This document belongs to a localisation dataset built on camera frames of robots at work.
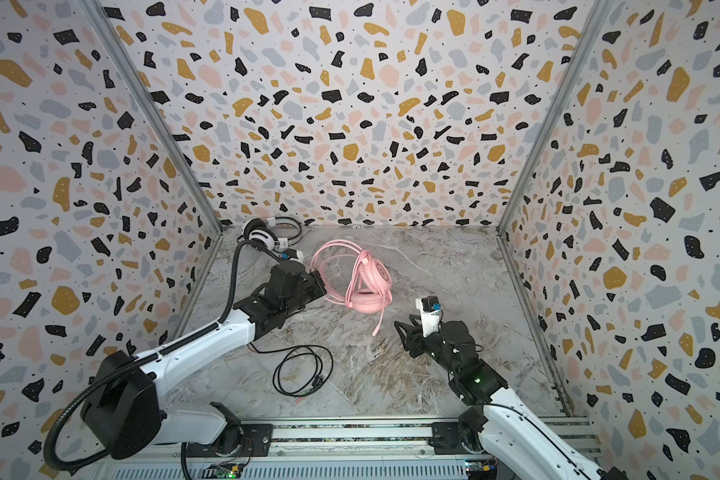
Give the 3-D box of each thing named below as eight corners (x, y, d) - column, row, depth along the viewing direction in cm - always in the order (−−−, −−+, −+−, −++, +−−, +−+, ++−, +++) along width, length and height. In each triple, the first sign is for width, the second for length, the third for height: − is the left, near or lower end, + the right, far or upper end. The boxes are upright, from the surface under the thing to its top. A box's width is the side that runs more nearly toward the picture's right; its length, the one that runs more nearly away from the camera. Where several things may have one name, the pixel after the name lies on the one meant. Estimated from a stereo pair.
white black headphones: (245, 251, 116) (237, 235, 109) (256, 224, 126) (249, 208, 119) (296, 252, 116) (291, 236, 110) (302, 224, 127) (298, 208, 120)
